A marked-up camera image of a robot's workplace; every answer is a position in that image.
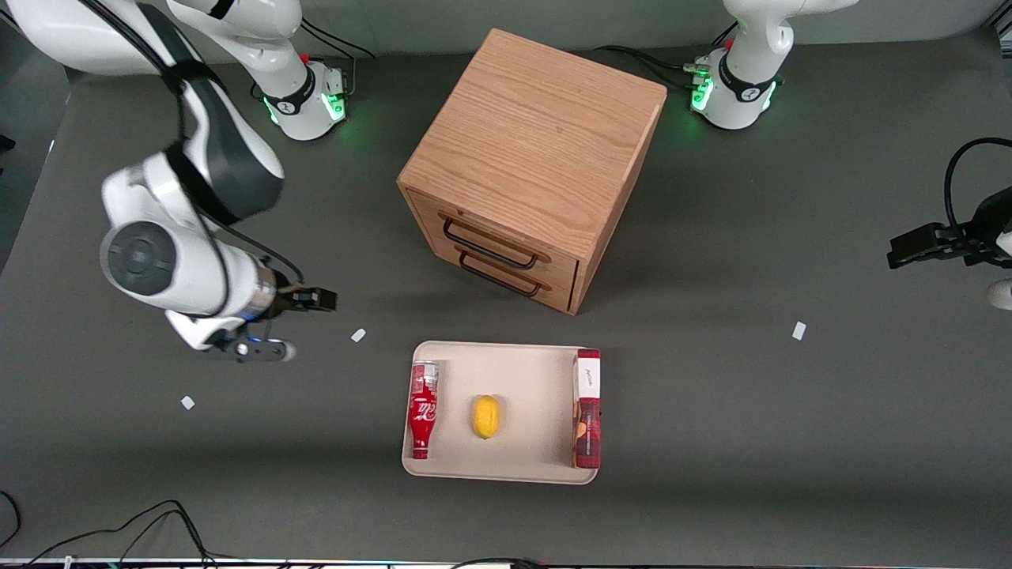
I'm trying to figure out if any red coke bottle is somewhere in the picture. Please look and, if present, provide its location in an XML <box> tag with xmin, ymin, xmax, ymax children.
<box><xmin>408</xmin><ymin>360</ymin><xmax>440</xmax><ymax>460</ymax></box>

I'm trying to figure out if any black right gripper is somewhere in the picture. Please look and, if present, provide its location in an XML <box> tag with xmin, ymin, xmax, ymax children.
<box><xmin>271</xmin><ymin>273</ymin><xmax>338</xmax><ymax>318</ymax></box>

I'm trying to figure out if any beige plastic tray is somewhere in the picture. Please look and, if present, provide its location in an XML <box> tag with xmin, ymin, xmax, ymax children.
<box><xmin>402</xmin><ymin>341</ymin><xmax>602</xmax><ymax>485</ymax></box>

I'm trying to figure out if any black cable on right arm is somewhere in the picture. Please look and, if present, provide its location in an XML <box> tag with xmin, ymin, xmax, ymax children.
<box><xmin>75</xmin><ymin>0</ymin><xmax>305</xmax><ymax>289</ymax></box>

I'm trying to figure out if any yellow lemon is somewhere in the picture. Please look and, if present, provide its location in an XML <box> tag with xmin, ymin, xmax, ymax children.
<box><xmin>473</xmin><ymin>394</ymin><xmax>501</xmax><ymax>440</ymax></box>

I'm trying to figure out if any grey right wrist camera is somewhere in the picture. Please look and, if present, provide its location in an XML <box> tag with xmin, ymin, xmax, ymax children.
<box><xmin>207</xmin><ymin>337</ymin><xmax>298</xmax><ymax>364</ymax></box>

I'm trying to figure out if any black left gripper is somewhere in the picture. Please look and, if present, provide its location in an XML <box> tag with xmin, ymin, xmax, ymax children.
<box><xmin>887</xmin><ymin>186</ymin><xmax>1012</xmax><ymax>270</ymax></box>

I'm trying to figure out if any black left arm base cable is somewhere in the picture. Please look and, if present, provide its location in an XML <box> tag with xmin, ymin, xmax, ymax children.
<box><xmin>593</xmin><ymin>43</ymin><xmax>708</xmax><ymax>89</ymax></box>

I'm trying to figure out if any black right arm base cable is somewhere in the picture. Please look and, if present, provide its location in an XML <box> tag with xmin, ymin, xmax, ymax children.
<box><xmin>300</xmin><ymin>16</ymin><xmax>377</xmax><ymax>60</ymax></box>

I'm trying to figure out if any red snack box white label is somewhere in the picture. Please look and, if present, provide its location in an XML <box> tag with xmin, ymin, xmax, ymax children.
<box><xmin>572</xmin><ymin>348</ymin><xmax>602</xmax><ymax>469</ymax></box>

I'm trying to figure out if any black arm base cable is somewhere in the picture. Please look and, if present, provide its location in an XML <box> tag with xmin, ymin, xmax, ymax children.
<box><xmin>300</xmin><ymin>16</ymin><xmax>377</xmax><ymax>60</ymax></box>
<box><xmin>593</xmin><ymin>43</ymin><xmax>708</xmax><ymax>89</ymax></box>

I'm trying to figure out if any wooden drawer cabinet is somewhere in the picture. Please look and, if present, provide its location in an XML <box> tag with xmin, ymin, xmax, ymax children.
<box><xmin>397</xmin><ymin>28</ymin><xmax>667</xmax><ymax>317</ymax></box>

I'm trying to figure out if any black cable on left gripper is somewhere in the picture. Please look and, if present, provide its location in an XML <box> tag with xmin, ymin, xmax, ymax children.
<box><xmin>943</xmin><ymin>138</ymin><xmax>1012</xmax><ymax>238</ymax></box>

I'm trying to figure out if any black wire drawer handle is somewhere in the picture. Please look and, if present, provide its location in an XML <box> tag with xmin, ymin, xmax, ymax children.
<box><xmin>443</xmin><ymin>217</ymin><xmax>541</xmax><ymax>271</ymax></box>
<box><xmin>459</xmin><ymin>251</ymin><xmax>544</xmax><ymax>298</ymax></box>

